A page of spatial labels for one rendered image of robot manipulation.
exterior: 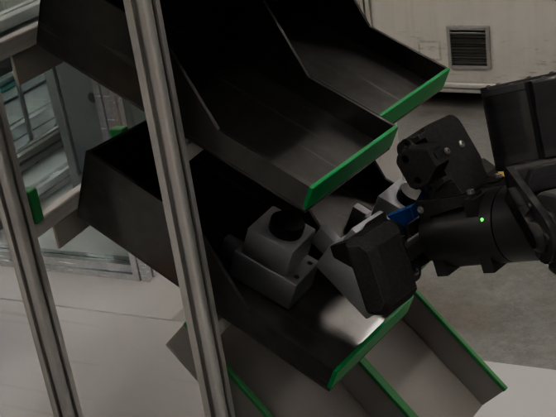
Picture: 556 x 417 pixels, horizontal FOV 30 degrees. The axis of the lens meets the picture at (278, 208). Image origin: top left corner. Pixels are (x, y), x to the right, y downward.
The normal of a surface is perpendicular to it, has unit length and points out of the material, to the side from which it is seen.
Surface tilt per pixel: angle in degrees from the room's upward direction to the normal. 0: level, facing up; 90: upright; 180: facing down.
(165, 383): 0
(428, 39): 90
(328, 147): 25
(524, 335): 0
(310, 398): 45
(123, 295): 0
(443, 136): 56
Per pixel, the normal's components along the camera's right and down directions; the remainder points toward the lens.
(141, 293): -0.13, -0.91
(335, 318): 0.22, -0.76
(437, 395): 0.48, -0.54
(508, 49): -0.48, 0.42
